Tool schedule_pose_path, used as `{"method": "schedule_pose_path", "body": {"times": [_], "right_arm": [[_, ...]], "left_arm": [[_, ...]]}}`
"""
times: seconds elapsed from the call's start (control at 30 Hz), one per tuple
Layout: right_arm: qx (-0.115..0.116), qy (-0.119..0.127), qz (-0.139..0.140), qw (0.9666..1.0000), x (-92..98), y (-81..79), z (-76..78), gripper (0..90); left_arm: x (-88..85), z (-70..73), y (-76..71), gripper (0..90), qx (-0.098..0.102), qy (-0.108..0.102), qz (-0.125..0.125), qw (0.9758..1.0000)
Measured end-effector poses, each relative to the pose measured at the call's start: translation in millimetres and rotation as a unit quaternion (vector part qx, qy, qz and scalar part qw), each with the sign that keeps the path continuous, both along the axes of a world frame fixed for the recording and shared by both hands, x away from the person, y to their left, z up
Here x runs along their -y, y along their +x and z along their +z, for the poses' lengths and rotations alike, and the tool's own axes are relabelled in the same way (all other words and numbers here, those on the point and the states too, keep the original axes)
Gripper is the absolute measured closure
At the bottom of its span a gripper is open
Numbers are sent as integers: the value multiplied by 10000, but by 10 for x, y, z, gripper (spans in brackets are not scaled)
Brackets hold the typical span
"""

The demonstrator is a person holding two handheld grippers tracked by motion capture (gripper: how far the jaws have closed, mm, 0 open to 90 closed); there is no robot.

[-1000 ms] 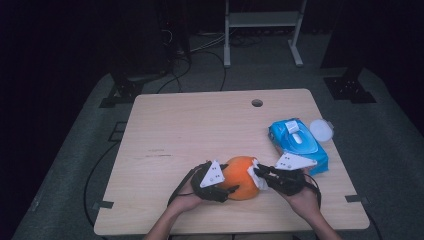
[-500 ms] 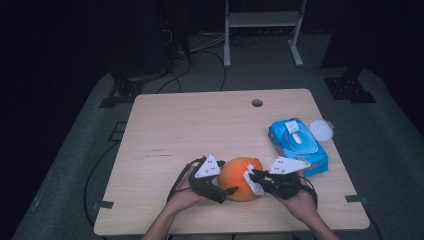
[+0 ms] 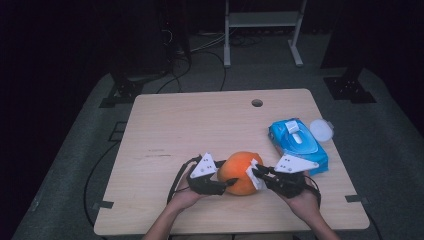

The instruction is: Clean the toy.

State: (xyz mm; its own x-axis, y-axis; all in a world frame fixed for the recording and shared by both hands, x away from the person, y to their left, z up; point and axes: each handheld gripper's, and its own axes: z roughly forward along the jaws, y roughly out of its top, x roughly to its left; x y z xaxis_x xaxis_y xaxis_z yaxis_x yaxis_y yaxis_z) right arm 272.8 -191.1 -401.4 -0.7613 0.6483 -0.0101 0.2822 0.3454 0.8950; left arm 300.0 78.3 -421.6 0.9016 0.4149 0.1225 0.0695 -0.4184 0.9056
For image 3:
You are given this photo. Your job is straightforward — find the black floor cable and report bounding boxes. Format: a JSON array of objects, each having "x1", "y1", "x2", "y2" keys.
[
  {"x1": 83, "y1": 141, "x2": 120, "y2": 231},
  {"x1": 155, "y1": 55, "x2": 193, "y2": 95},
  {"x1": 196, "y1": 49, "x2": 228, "y2": 92}
]

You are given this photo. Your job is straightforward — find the white metal stand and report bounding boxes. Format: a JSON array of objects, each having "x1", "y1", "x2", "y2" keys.
[{"x1": 223, "y1": 0, "x2": 308, "y2": 69}]

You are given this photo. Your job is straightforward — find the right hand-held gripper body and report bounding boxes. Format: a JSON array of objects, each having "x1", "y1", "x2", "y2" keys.
[{"x1": 266, "y1": 153, "x2": 320, "y2": 200}]

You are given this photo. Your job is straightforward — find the black stand base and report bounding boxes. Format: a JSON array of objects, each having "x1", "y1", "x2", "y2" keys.
[
  {"x1": 322, "y1": 66, "x2": 378, "y2": 105},
  {"x1": 99, "y1": 74, "x2": 169, "y2": 109}
]

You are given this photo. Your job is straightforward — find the white wet wipe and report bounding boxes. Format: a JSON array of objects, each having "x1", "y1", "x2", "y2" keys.
[{"x1": 245, "y1": 158, "x2": 268, "y2": 192}]

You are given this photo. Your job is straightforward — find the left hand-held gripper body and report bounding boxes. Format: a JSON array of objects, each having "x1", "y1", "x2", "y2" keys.
[{"x1": 185, "y1": 152, "x2": 228, "y2": 196}]

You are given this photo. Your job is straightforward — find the white round plastic lid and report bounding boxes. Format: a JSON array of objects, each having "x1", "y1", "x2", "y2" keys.
[{"x1": 309, "y1": 118, "x2": 335, "y2": 143}]

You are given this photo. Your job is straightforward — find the person's left hand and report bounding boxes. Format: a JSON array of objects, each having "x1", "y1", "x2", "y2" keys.
[{"x1": 166, "y1": 166, "x2": 208, "y2": 215}]

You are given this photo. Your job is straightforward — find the black tape strip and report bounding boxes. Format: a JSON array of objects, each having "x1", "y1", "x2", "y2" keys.
[
  {"x1": 344, "y1": 194, "x2": 370, "y2": 204},
  {"x1": 92, "y1": 200, "x2": 115, "y2": 210}
]

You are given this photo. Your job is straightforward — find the person's right hand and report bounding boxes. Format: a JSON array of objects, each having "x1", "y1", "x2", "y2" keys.
[{"x1": 282, "y1": 170, "x2": 323, "y2": 225}]

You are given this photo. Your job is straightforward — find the orange plush toy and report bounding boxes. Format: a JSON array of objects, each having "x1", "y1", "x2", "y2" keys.
[{"x1": 216, "y1": 150, "x2": 265, "y2": 197}]

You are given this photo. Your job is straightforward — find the blue wet wipe pack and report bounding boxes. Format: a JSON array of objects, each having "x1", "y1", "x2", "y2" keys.
[{"x1": 268, "y1": 117, "x2": 330, "y2": 177}]

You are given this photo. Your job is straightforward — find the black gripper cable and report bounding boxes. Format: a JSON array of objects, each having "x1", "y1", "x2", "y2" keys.
[
  {"x1": 301, "y1": 174, "x2": 323, "y2": 208},
  {"x1": 166, "y1": 155, "x2": 203, "y2": 205}
]

